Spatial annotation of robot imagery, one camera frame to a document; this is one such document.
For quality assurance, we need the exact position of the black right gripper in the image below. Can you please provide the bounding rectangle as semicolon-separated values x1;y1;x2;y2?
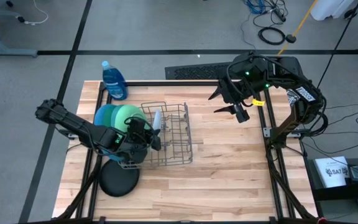
208;70;262;115

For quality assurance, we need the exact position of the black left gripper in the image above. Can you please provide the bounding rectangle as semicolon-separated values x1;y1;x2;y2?
116;118;163;165

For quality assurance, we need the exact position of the small white plate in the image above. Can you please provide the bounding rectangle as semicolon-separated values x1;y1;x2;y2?
152;108;163;131

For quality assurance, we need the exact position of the grey wire dish rack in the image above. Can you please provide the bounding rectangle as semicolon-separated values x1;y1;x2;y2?
116;101;195;171

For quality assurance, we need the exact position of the light green plate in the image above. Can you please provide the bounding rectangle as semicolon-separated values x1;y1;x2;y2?
114;105;151;134

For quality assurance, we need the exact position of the teal plate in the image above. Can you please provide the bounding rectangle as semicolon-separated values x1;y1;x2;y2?
109;105;124;130

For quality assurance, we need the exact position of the dark green plate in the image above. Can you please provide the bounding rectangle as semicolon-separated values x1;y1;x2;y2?
102;104;117;128

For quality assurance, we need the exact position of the black plate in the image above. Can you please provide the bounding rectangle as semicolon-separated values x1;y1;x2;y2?
98;158;141;198

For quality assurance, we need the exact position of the blue plate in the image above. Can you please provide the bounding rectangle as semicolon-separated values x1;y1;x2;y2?
93;104;111;127

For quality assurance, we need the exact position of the black perforated floor grate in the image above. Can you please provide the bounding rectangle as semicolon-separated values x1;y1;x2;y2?
164;62;241;80

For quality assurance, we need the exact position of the blue dish soap bottle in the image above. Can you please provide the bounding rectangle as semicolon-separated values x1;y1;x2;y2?
101;60;129;101

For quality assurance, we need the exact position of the black power strip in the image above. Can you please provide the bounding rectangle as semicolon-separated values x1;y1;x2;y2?
271;5;288;23

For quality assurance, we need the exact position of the white printed booklet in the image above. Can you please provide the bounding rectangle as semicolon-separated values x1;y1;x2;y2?
314;156;351;189

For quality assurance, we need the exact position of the white trash bin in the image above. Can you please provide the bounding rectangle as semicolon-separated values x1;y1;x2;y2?
310;0;357;22

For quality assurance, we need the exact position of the black side cart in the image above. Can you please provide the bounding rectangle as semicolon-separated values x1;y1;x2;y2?
306;157;358;218

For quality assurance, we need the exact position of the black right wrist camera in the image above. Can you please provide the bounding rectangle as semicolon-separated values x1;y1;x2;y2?
234;104;251;124

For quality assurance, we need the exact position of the black aluminium table frame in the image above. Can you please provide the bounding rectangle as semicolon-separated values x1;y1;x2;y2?
52;80;320;224

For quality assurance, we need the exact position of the black coiled cable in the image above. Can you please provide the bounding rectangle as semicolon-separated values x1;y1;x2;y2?
257;26;287;46

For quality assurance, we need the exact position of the blue cable bundle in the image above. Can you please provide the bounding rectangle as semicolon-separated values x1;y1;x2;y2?
242;0;266;16

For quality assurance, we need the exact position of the yellow hanging cable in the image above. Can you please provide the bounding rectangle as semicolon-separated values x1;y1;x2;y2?
277;0;319;57

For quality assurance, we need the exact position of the black hanging cable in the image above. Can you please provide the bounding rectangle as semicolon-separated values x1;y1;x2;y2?
316;0;358;90

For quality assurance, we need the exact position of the white floor cable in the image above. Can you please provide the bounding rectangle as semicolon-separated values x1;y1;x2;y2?
23;0;49;26

